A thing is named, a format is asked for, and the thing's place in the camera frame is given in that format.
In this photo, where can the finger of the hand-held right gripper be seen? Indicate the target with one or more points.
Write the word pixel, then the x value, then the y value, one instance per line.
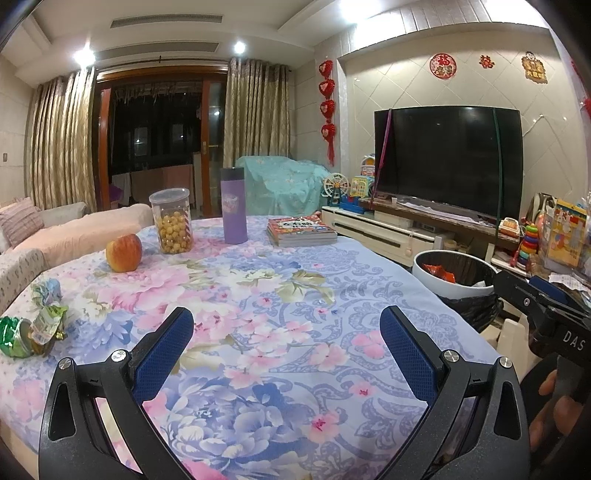
pixel 521 295
pixel 549 286

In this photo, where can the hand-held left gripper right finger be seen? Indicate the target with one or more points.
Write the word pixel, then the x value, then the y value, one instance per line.
pixel 411 355

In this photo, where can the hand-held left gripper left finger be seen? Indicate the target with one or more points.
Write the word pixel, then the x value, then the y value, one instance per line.
pixel 164 355

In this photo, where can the white bin with black bag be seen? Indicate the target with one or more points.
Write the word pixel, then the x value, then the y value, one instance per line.
pixel 434 286

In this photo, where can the red snack wrapper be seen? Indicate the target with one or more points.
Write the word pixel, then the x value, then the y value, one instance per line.
pixel 438 273

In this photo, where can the green snack wrapper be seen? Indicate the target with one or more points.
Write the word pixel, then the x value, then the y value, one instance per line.
pixel 18 339

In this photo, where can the person's right hand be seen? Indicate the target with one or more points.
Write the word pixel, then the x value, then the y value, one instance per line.
pixel 565 413

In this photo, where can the loose white papers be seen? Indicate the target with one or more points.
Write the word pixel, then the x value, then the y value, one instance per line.
pixel 572 279

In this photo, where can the colourful picture box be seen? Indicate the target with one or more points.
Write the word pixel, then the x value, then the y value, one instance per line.
pixel 565 235

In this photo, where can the toy telephone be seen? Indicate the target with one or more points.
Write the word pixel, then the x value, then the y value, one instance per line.
pixel 508 227

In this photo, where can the red apple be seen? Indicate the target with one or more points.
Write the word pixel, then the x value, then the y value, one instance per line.
pixel 123 253

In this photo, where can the floral tablecloth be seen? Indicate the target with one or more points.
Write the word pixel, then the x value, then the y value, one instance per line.
pixel 277 323

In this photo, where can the clear jar of snack balls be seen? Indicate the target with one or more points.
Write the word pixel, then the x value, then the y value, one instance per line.
pixel 173 226

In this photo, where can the crumpled pale blue wrapper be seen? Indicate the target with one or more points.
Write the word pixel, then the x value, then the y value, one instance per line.
pixel 46 293

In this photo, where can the white television stand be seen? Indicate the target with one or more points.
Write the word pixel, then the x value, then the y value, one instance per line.
pixel 369 228

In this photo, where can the light fabric sofa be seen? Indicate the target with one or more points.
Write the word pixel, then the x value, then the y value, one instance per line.
pixel 69 235

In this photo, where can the black flat television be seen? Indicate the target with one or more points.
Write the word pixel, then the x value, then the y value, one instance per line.
pixel 443 157

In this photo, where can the purple drinking bottle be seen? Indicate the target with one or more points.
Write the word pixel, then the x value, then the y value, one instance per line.
pixel 234 207

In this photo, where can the stack of red cover books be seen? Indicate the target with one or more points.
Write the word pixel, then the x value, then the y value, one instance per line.
pixel 300 228

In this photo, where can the colourful toy box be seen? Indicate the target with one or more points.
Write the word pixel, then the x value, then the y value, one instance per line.
pixel 361 187

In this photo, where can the toy ferris wheel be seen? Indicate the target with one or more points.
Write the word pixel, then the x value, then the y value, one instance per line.
pixel 334 187

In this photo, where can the tall colourful toy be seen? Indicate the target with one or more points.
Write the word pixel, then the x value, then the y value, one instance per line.
pixel 368 165

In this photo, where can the pink striped pillow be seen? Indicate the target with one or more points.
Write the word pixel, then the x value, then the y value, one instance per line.
pixel 21 221

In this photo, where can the teal cloth cover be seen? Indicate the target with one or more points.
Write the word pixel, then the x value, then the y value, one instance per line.
pixel 281 184

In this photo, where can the wooden glass sliding door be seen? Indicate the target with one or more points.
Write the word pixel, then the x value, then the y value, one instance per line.
pixel 157 124

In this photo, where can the small red paper cutting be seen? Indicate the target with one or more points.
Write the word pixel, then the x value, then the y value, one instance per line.
pixel 485 61

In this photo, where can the round red paper cutting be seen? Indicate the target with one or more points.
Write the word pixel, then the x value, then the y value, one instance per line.
pixel 442 65

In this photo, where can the ceiling air vent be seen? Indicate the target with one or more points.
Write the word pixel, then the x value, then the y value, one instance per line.
pixel 166 23

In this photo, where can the red tasselled wall decoration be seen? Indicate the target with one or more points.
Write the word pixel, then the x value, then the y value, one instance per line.
pixel 584 99

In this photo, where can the figure paper wall decoration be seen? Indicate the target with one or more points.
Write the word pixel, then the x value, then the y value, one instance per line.
pixel 534 68

